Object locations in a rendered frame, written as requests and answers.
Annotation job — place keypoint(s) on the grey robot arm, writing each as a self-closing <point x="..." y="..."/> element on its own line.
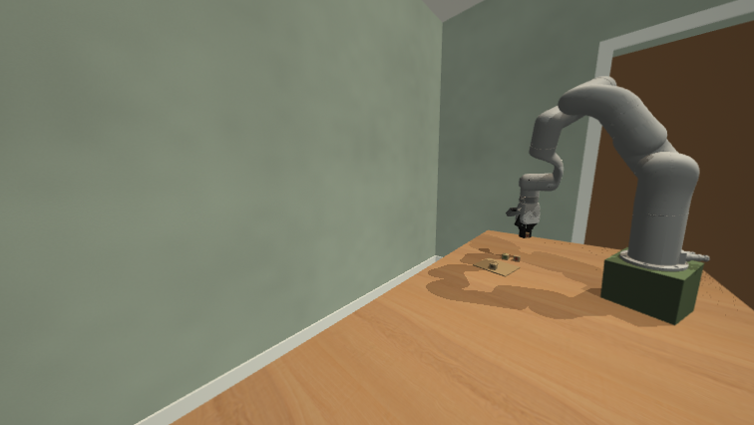
<point x="666" y="182"/>

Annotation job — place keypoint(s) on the tan flat mat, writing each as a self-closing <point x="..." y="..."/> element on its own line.
<point x="503" y="269"/>

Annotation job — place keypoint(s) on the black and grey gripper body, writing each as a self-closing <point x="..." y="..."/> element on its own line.
<point x="529" y="213"/>

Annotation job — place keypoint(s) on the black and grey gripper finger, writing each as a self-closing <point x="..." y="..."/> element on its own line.
<point x="529" y="228"/>
<point x="521" y="227"/>

